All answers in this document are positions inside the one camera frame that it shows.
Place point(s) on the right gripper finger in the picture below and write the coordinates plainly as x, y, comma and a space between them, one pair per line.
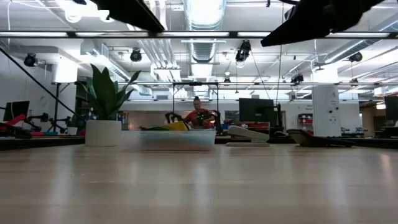
301, 26

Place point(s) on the black desk monitor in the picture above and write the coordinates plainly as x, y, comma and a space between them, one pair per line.
391, 108
256, 110
15, 109

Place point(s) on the white square pillar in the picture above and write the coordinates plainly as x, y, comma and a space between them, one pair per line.
325, 112

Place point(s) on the black ceiling-hung camera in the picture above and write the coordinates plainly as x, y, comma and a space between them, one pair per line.
243, 51
30, 60
136, 56
297, 78
355, 57

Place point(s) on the yellow green crayon box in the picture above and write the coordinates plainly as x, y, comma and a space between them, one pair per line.
177, 126

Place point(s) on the grey stapler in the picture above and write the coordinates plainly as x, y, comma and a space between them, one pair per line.
248, 134

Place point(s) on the black background rig frame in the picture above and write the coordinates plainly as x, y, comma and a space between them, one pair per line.
196, 83

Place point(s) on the green plant in white pot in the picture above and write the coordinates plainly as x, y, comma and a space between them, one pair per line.
104, 133

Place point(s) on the shelf with red bins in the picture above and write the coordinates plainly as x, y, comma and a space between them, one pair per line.
305, 119

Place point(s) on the black aluminium table frame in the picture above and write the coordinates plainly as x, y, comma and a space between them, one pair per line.
46, 141

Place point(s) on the silver round air duct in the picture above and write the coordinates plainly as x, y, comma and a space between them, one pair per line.
203, 15

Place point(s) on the black overhead light bar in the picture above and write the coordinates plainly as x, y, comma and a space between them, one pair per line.
199, 34

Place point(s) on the black calculator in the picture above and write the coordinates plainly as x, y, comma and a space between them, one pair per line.
311, 140

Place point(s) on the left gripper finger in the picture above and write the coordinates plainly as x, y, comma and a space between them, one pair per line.
133, 15

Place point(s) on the clear case with brown lid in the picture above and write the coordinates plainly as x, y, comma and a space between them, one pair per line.
168, 141

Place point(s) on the person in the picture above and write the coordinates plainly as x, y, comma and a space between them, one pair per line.
194, 116

